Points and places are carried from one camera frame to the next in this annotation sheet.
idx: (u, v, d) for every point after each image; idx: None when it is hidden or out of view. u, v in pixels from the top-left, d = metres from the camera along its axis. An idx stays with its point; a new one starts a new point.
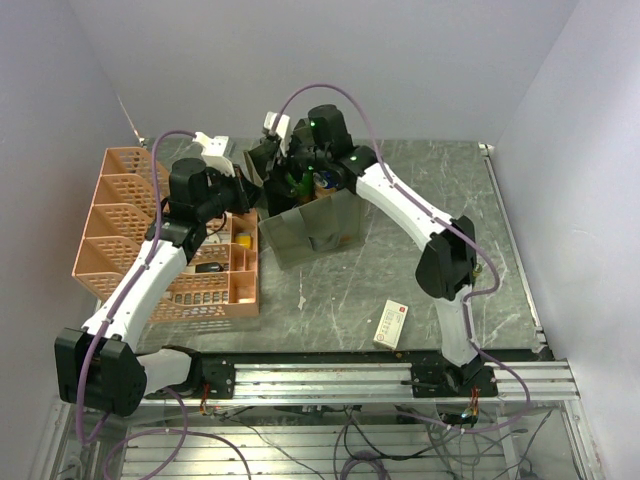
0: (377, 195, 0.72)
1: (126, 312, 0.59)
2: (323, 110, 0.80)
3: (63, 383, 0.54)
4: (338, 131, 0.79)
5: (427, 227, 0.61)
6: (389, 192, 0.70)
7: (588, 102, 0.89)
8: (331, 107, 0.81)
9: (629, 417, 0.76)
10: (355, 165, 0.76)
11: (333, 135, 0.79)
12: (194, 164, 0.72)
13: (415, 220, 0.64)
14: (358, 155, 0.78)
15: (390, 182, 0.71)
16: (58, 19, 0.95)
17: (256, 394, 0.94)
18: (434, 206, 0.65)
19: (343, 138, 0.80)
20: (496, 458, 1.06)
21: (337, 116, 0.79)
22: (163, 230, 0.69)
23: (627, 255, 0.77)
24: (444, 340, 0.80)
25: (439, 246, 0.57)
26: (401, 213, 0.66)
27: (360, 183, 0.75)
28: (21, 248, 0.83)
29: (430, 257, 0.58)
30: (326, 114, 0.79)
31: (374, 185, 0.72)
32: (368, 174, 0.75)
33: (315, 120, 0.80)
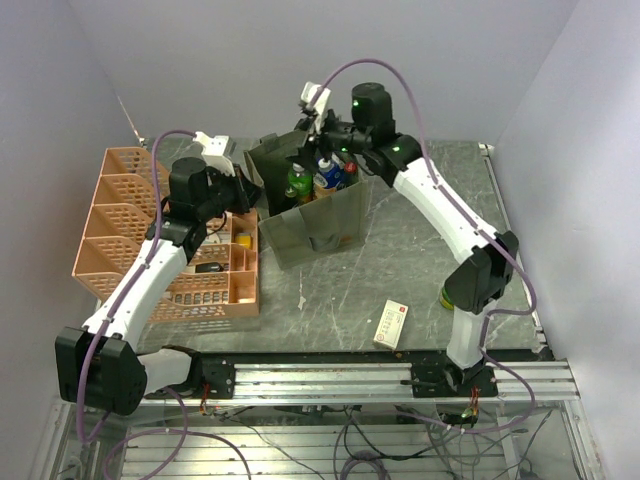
0: (417, 195, 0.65)
1: (126, 311, 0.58)
2: (370, 89, 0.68)
3: (63, 382, 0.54)
4: (384, 116, 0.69)
5: (469, 241, 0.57)
6: (432, 194, 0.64)
7: (588, 102, 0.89)
8: (379, 85, 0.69)
9: (629, 417, 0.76)
10: (397, 157, 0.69)
11: (377, 121, 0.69)
12: (194, 163, 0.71)
13: (456, 229, 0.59)
14: (402, 147, 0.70)
15: (435, 181, 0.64)
16: (58, 19, 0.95)
17: (256, 394, 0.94)
18: (479, 216, 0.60)
19: (387, 124, 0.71)
20: (496, 458, 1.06)
21: (386, 100, 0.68)
22: (163, 229, 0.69)
23: (627, 254, 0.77)
24: (453, 345, 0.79)
25: (480, 261, 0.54)
26: (442, 219, 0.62)
27: (400, 177, 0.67)
28: (21, 247, 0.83)
29: (470, 271, 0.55)
30: (374, 94, 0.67)
31: (417, 182, 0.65)
32: (411, 168, 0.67)
33: (360, 100, 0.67)
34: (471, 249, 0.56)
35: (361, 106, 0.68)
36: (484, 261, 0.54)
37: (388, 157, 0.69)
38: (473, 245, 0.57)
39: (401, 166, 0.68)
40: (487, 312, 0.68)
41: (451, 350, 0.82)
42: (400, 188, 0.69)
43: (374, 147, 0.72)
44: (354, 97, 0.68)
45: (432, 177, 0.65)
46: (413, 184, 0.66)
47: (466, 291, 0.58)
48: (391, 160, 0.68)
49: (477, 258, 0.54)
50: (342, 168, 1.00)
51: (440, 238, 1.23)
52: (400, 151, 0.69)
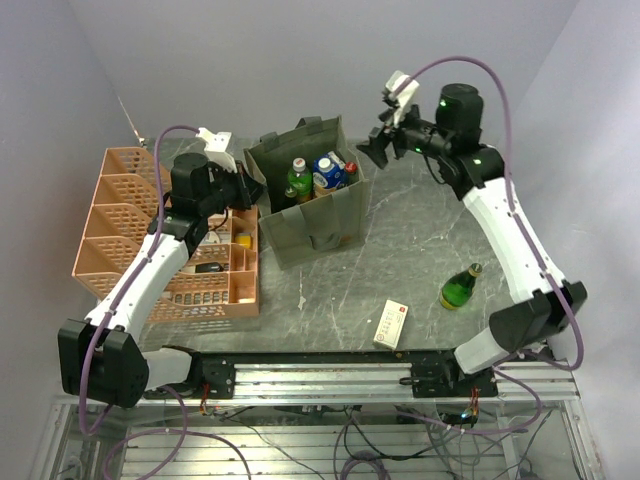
0: (487, 217, 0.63)
1: (129, 304, 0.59)
2: (464, 90, 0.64)
3: (66, 375, 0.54)
4: (471, 123, 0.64)
5: (533, 282, 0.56)
6: (505, 223, 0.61)
7: (588, 103, 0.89)
8: (473, 88, 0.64)
9: (629, 417, 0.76)
10: (476, 172, 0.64)
11: (462, 127, 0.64)
12: (195, 158, 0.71)
13: (521, 266, 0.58)
14: (485, 161, 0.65)
15: (511, 208, 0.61)
16: (58, 19, 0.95)
17: (256, 394, 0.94)
18: (549, 258, 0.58)
19: (472, 133, 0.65)
20: (496, 458, 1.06)
21: (478, 105, 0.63)
22: (165, 225, 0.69)
23: (628, 254, 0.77)
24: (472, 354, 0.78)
25: (538, 308, 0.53)
26: (507, 251, 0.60)
27: (474, 193, 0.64)
28: (20, 247, 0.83)
29: (526, 315, 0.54)
30: (466, 96, 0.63)
31: (490, 203, 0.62)
32: (489, 187, 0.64)
33: (449, 100, 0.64)
34: (533, 290, 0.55)
35: (449, 106, 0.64)
36: (542, 309, 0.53)
37: (465, 167, 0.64)
38: (535, 287, 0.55)
39: (477, 182, 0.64)
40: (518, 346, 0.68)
41: (459, 349, 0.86)
42: (469, 204, 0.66)
43: (452, 156, 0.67)
44: (443, 96, 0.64)
45: (508, 202, 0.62)
46: (485, 205, 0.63)
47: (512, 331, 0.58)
48: (469, 173, 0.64)
49: (535, 303, 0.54)
50: (342, 168, 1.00)
51: (440, 238, 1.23)
52: (481, 166, 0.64)
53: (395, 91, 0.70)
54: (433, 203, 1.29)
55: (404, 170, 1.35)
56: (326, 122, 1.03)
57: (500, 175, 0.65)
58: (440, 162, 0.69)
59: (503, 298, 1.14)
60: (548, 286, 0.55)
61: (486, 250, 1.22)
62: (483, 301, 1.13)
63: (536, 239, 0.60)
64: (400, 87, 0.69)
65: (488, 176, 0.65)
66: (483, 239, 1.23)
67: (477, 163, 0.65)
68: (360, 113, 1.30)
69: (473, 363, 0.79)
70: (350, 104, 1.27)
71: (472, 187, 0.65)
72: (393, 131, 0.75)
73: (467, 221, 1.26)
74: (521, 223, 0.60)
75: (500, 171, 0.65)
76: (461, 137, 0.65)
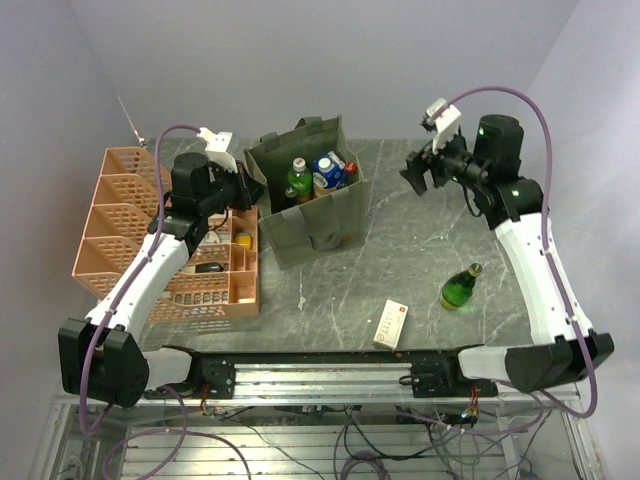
0: (518, 253, 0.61)
1: (130, 303, 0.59)
2: (503, 120, 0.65)
3: (66, 373, 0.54)
4: (508, 152, 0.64)
5: (557, 328, 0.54)
6: (537, 261, 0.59)
7: (588, 103, 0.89)
8: (513, 119, 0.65)
9: (629, 418, 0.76)
10: (512, 202, 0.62)
11: (499, 155, 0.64)
12: (196, 158, 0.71)
13: (547, 309, 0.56)
14: (523, 192, 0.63)
15: (544, 246, 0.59)
16: (58, 20, 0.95)
17: (256, 394, 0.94)
18: (579, 303, 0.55)
19: (510, 163, 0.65)
20: (496, 458, 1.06)
21: (518, 135, 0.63)
22: (165, 224, 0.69)
23: (628, 254, 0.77)
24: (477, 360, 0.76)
25: (559, 356, 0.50)
26: (535, 291, 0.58)
27: (507, 226, 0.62)
28: (21, 247, 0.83)
29: (544, 361, 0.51)
30: (506, 125, 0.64)
31: (523, 239, 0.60)
32: (525, 220, 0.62)
33: (488, 128, 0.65)
34: (556, 337, 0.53)
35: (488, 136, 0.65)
36: (564, 358, 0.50)
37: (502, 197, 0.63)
38: (558, 334, 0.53)
39: (512, 213, 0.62)
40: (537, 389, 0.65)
41: (464, 351, 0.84)
42: (502, 235, 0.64)
43: (488, 184, 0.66)
44: (482, 125, 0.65)
45: (542, 240, 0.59)
46: (517, 240, 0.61)
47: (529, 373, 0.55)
48: (505, 203, 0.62)
49: (557, 351, 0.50)
50: (342, 168, 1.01)
51: (440, 238, 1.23)
52: (518, 197, 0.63)
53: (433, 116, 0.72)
54: (433, 203, 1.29)
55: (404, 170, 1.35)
56: (326, 122, 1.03)
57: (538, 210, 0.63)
58: (476, 190, 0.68)
59: (503, 298, 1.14)
60: (572, 333, 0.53)
61: (486, 250, 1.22)
62: (483, 301, 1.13)
63: (569, 281, 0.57)
64: (437, 111, 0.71)
65: (525, 209, 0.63)
66: (483, 239, 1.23)
67: (514, 194, 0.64)
68: (360, 113, 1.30)
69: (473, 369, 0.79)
70: (350, 104, 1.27)
71: (506, 218, 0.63)
72: (432, 157, 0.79)
73: (467, 221, 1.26)
74: (552, 264, 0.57)
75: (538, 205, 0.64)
76: (499, 166, 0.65)
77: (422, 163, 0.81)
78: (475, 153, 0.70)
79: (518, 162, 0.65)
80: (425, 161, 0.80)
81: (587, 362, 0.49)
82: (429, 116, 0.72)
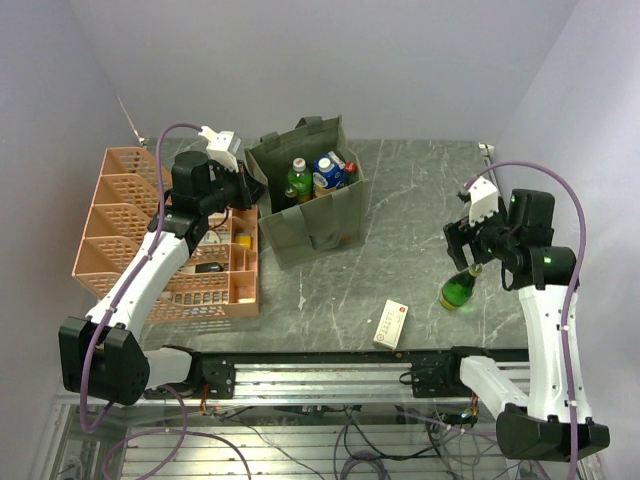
0: (533, 321, 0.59)
1: (130, 301, 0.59)
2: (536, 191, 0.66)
3: (66, 371, 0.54)
4: (539, 218, 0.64)
5: (552, 407, 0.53)
6: (550, 334, 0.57)
7: (588, 103, 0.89)
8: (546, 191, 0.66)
9: (629, 418, 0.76)
10: (540, 266, 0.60)
11: (529, 220, 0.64)
12: (196, 157, 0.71)
13: (547, 386, 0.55)
14: (554, 258, 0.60)
15: (561, 322, 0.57)
16: (58, 20, 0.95)
17: (256, 394, 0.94)
18: (582, 388, 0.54)
19: (541, 230, 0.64)
20: (496, 458, 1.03)
21: (548, 202, 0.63)
22: (165, 223, 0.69)
23: (628, 254, 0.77)
24: (475, 382, 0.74)
25: (547, 436, 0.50)
26: (540, 363, 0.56)
27: (530, 290, 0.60)
28: (21, 247, 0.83)
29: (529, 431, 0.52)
30: (536, 194, 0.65)
31: (542, 309, 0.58)
32: (549, 290, 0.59)
33: (519, 196, 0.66)
34: (549, 415, 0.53)
35: (518, 202, 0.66)
36: (550, 438, 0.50)
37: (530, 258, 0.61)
38: (552, 413, 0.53)
39: (538, 278, 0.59)
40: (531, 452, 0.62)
41: (467, 359, 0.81)
42: (521, 297, 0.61)
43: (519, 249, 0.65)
44: (514, 192, 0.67)
45: (562, 315, 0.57)
46: (535, 307, 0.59)
47: (511, 440, 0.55)
48: (533, 266, 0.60)
49: (546, 430, 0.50)
50: (342, 168, 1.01)
51: (440, 238, 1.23)
52: (548, 263, 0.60)
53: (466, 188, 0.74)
54: (433, 203, 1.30)
55: (404, 170, 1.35)
56: (326, 122, 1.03)
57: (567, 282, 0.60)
58: (506, 255, 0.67)
59: (503, 298, 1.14)
60: (566, 417, 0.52)
61: None
62: (483, 301, 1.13)
63: (578, 364, 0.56)
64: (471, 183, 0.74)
65: (553, 278, 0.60)
66: None
67: (545, 260, 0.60)
68: (360, 113, 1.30)
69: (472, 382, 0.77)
70: (350, 104, 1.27)
71: (532, 282, 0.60)
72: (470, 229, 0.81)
73: None
74: (566, 343, 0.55)
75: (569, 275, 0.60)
76: (529, 231, 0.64)
77: (461, 234, 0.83)
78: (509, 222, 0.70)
79: (550, 232, 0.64)
80: (464, 232, 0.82)
81: (573, 450, 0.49)
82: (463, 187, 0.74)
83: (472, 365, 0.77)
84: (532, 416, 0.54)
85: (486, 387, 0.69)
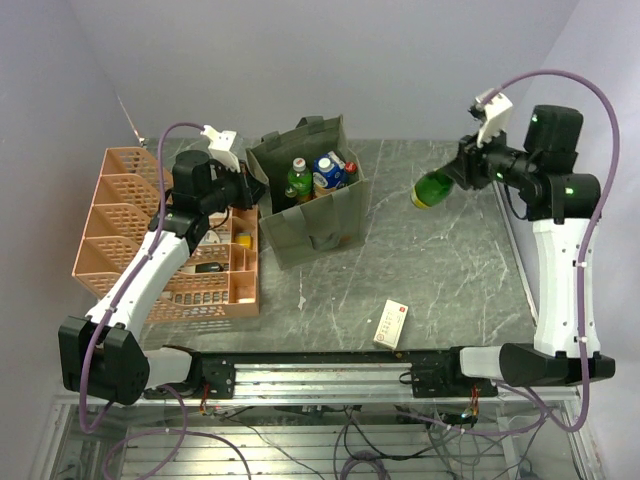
0: (548, 254, 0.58)
1: (130, 300, 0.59)
2: (559, 108, 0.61)
3: (66, 371, 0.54)
4: (563, 141, 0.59)
5: (562, 343, 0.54)
6: (566, 270, 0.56)
7: (588, 103, 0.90)
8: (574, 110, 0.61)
9: (628, 417, 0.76)
10: (562, 197, 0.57)
11: (552, 142, 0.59)
12: (198, 156, 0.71)
13: (557, 323, 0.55)
14: (575, 191, 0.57)
15: (578, 259, 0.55)
16: (57, 18, 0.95)
17: (256, 394, 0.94)
18: (592, 325, 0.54)
19: (564, 154, 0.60)
20: (496, 458, 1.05)
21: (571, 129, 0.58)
22: (166, 221, 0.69)
23: (629, 253, 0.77)
24: (471, 361, 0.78)
25: (555, 368, 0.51)
26: (552, 297, 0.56)
27: (546, 225, 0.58)
28: (20, 246, 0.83)
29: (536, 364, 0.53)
30: (562, 112, 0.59)
31: (558, 245, 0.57)
32: (567, 225, 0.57)
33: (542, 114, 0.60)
34: (558, 350, 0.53)
35: (542, 122, 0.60)
36: (555, 369, 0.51)
37: (551, 186, 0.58)
38: (561, 350, 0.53)
39: (556, 213, 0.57)
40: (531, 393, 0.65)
41: (467, 351, 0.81)
42: (537, 231, 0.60)
43: (536, 176, 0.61)
44: (536, 110, 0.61)
45: (579, 250, 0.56)
46: (552, 242, 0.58)
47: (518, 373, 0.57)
48: (553, 199, 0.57)
49: (551, 362, 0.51)
50: (342, 168, 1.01)
51: (440, 238, 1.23)
52: (570, 197, 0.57)
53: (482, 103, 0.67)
54: None
55: (404, 170, 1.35)
56: (327, 122, 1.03)
57: (585, 217, 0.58)
58: (521, 185, 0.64)
59: (503, 298, 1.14)
60: (574, 352, 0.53)
61: (486, 250, 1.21)
62: (483, 301, 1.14)
63: (591, 301, 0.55)
64: (487, 97, 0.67)
65: (572, 209, 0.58)
66: (482, 239, 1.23)
67: (567, 191, 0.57)
68: (360, 112, 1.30)
69: (475, 370, 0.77)
70: (350, 104, 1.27)
71: (548, 217, 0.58)
72: (475, 152, 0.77)
73: (467, 221, 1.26)
74: (580, 280, 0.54)
75: (587, 209, 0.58)
76: (551, 156, 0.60)
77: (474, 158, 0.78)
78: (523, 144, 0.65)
79: (572, 156, 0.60)
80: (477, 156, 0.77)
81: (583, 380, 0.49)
82: (478, 102, 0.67)
83: (473, 355, 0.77)
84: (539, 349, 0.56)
85: (486, 360, 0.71)
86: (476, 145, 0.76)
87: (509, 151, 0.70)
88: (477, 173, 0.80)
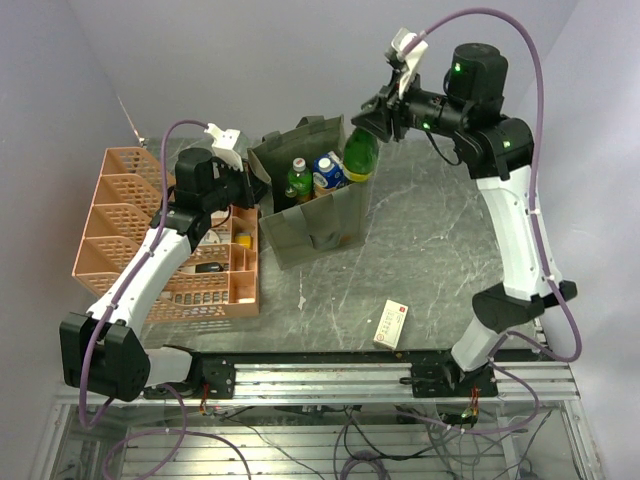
0: (501, 209, 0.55)
1: (130, 297, 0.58)
2: (480, 52, 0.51)
3: (67, 366, 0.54)
4: (492, 90, 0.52)
5: (533, 287, 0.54)
6: (520, 220, 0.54)
7: (586, 101, 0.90)
8: (493, 49, 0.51)
9: (629, 416, 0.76)
10: (504, 152, 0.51)
11: (481, 95, 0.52)
12: (199, 154, 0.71)
13: (525, 270, 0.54)
14: (514, 140, 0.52)
15: (530, 206, 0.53)
16: (57, 18, 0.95)
17: (256, 394, 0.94)
18: (554, 257, 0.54)
19: (492, 102, 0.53)
20: (496, 458, 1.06)
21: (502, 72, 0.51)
22: (168, 219, 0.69)
23: (629, 252, 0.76)
24: (459, 343, 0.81)
25: (532, 311, 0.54)
26: (514, 246, 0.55)
27: (495, 182, 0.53)
28: (20, 245, 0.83)
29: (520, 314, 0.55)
30: (486, 59, 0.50)
31: (508, 198, 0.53)
32: (514, 177, 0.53)
33: (463, 63, 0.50)
34: (532, 295, 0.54)
35: (464, 73, 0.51)
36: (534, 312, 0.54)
37: (492, 144, 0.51)
38: (534, 293, 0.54)
39: (502, 172, 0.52)
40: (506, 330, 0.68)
41: (456, 346, 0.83)
42: (484, 188, 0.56)
43: (471, 132, 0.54)
44: (457, 58, 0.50)
45: (529, 198, 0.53)
46: (501, 196, 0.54)
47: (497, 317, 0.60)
48: (496, 158, 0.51)
49: (533, 307, 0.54)
50: (342, 168, 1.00)
51: (441, 237, 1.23)
52: (510, 149, 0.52)
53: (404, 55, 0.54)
54: (432, 203, 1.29)
55: (404, 170, 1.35)
56: (327, 122, 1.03)
57: (526, 163, 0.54)
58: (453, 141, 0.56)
59: None
60: (545, 289, 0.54)
61: (486, 250, 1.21)
62: None
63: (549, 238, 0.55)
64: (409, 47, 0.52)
65: (516, 160, 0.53)
66: (483, 238, 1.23)
67: (505, 143, 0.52)
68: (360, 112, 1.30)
69: (473, 355, 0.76)
70: (350, 103, 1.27)
71: (495, 175, 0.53)
72: (398, 104, 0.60)
73: (467, 221, 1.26)
74: (536, 224, 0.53)
75: (527, 155, 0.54)
76: (481, 109, 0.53)
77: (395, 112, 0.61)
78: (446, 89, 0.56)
79: (500, 101, 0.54)
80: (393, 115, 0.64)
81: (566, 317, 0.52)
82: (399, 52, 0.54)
83: (466, 338, 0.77)
84: (514, 296, 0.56)
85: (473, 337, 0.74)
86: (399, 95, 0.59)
87: (434, 99, 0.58)
88: (398, 126, 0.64)
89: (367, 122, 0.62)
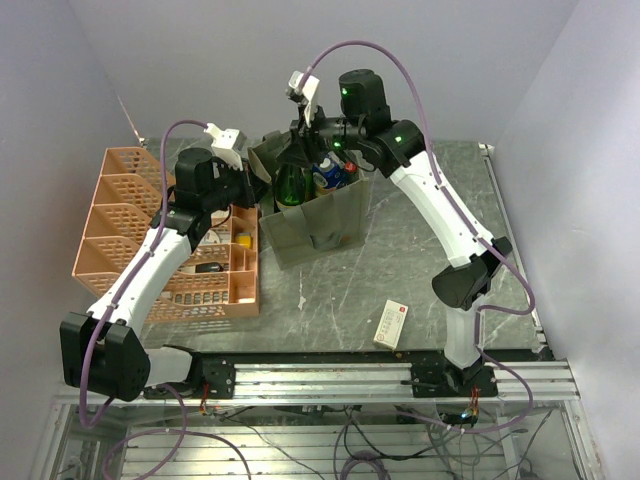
0: (416, 193, 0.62)
1: (130, 297, 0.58)
2: (358, 74, 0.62)
3: (68, 366, 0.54)
4: (377, 102, 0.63)
5: (468, 248, 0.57)
6: (435, 196, 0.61)
7: (584, 101, 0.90)
8: (368, 71, 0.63)
9: (628, 415, 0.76)
10: (398, 147, 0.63)
11: (369, 106, 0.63)
12: (199, 155, 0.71)
13: (456, 235, 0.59)
14: (404, 136, 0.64)
15: (438, 181, 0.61)
16: (58, 17, 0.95)
17: (256, 393, 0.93)
18: (477, 220, 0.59)
19: (381, 111, 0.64)
20: (496, 458, 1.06)
21: (380, 84, 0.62)
22: (168, 219, 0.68)
23: (627, 251, 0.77)
24: (449, 340, 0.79)
25: (477, 271, 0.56)
26: (438, 218, 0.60)
27: (400, 172, 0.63)
28: (20, 244, 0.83)
29: (467, 278, 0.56)
30: (363, 79, 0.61)
31: (418, 180, 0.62)
32: (414, 166, 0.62)
33: (348, 86, 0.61)
34: (471, 256, 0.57)
35: (351, 94, 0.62)
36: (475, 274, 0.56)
37: (387, 145, 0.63)
38: (471, 253, 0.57)
39: (403, 161, 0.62)
40: (478, 307, 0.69)
41: (447, 346, 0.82)
42: (397, 182, 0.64)
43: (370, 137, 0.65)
44: (343, 83, 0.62)
45: (435, 176, 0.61)
46: (413, 180, 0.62)
47: (454, 294, 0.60)
48: (392, 152, 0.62)
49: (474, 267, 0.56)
50: (342, 168, 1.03)
51: None
52: (403, 143, 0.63)
53: (300, 87, 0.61)
54: None
55: None
56: None
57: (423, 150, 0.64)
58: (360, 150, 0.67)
59: (503, 298, 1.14)
60: (481, 249, 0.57)
61: None
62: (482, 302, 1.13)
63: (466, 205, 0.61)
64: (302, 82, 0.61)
65: (410, 152, 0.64)
66: None
67: (397, 140, 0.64)
68: None
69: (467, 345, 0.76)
70: None
71: (397, 166, 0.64)
72: (308, 132, 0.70)
73: None
74: (448, 194, 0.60)
75: (421, 144, 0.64)
76: (372, 117, 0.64)
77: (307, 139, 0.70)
78: (344, 114, 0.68)
79: (387, 108, 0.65)
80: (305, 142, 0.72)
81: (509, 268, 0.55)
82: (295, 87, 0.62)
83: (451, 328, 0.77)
84: (457, 262, 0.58)
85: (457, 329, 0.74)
86: (307, 125, 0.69)
87: (337, 121, 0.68)
88: (316, 151, 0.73)
89: (290, 155, 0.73)
